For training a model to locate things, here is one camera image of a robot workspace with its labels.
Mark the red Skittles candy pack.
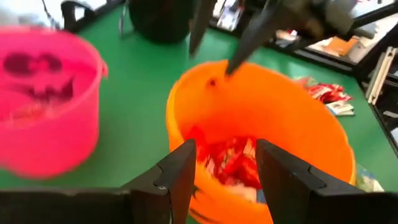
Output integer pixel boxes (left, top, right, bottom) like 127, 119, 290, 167
323, 83, 354, 105
303, 82, 335, 102
217, 167, 264, 203
206, 136, 259, 175

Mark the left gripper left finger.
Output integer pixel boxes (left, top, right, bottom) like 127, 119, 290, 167
121, 138, 198, 224

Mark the orange pumpkin face bucket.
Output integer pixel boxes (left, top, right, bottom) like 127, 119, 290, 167
165, 59, 358, 224

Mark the clear plastic candy packet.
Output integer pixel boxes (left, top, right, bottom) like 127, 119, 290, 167
294, 76, 318, 88

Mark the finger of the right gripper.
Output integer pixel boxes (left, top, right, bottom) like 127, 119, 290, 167
188, 0, 217, 58
226, 0, 282, 76

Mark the green table mat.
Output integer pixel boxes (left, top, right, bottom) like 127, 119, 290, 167
0, 4, 398, 224

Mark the silver frame bracket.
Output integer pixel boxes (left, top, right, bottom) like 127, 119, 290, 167
365, 46, 398, 105

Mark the black aluminium table frame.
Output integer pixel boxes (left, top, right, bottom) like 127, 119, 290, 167
60, 0, 398, 156

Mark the black pumpkin face bucket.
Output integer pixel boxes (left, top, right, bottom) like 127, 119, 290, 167
119, 0, 200, 45

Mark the pink pumpkin face bucket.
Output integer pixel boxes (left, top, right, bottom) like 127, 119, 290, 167
0, 26, 109, 180

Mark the small black bracket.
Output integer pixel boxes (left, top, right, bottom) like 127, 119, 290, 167
60, 0, 94, 34

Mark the white blue Hershey's bar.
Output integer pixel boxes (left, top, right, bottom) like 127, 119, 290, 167
356, 164, 386, 193
325, 101, 356, 118

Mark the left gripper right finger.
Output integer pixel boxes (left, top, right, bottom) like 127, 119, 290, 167
255, 138, 368, 224

